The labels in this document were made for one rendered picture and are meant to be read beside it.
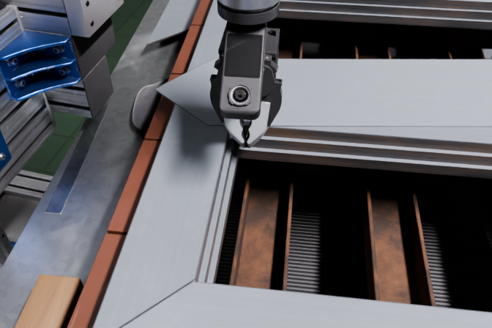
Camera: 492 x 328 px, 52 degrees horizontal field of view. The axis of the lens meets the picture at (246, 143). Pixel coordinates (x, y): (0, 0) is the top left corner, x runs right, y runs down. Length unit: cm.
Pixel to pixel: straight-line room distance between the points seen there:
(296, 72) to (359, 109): 13
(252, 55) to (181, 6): 83
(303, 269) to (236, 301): 42
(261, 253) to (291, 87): 27
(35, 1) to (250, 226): 51
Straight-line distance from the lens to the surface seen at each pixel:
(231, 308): 54
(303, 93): 80
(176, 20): 132
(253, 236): 83
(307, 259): 97
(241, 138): 67
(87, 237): 87
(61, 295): 75
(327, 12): 111
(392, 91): 83
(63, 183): 96
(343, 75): 85
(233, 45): 57
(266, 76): 61
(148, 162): 75
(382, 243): 85
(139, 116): 103
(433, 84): 86
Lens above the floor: 133
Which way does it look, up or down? 42 degrees down
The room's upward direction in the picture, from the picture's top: straight up
